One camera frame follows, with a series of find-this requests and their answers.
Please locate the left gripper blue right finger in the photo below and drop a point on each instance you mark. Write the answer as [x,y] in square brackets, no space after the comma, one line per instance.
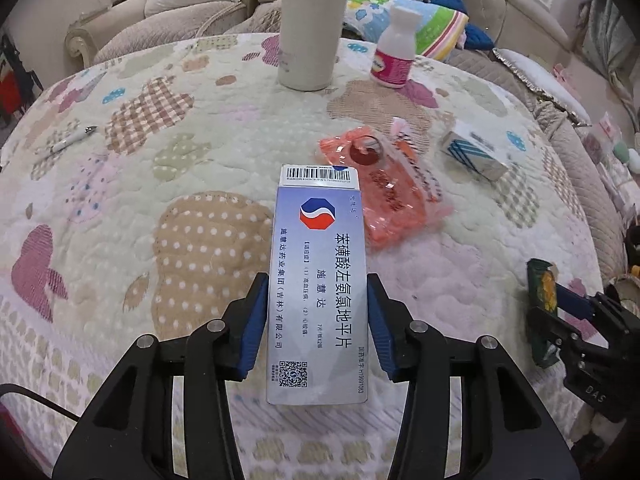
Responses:
[389,321]

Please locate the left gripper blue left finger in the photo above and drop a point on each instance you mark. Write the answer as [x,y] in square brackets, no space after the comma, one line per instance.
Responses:
[245,319]

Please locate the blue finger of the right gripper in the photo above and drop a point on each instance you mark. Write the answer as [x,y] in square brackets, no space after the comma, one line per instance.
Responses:
[578,306]

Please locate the green snack packet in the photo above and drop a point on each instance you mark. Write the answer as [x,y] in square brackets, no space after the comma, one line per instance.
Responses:
[543,305]

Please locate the large white blue medicine box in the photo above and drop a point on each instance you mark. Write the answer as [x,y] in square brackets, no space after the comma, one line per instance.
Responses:
[317,346]

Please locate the orange transparent snack wrapper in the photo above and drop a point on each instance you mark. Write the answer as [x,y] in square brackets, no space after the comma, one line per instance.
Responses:
[400,195]

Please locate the white blue striped medicine box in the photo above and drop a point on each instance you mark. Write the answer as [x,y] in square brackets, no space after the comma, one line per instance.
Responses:
[475,153]

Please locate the green plush toy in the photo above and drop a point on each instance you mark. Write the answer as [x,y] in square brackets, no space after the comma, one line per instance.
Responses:
[621,152]

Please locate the patchwork quilted table cover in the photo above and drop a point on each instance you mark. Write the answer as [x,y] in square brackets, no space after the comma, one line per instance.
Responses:
[120,255]

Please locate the white frilled cushion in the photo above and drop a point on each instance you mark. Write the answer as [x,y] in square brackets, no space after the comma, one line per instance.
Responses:
[539,81]

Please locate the silver pen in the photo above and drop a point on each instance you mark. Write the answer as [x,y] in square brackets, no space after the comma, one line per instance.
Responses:
[61,145]

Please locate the white pill bottle pink label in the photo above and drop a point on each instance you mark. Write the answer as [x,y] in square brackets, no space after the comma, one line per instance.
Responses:
[396,48]

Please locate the colourful cartoon pillow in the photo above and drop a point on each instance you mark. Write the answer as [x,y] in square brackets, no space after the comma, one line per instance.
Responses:
[437,28]

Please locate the beige tufted sofa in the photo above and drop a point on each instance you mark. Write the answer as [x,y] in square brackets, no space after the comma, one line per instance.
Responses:
[123,29]

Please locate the white thermos bottle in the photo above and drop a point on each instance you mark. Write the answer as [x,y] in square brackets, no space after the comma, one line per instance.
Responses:
[309,35]

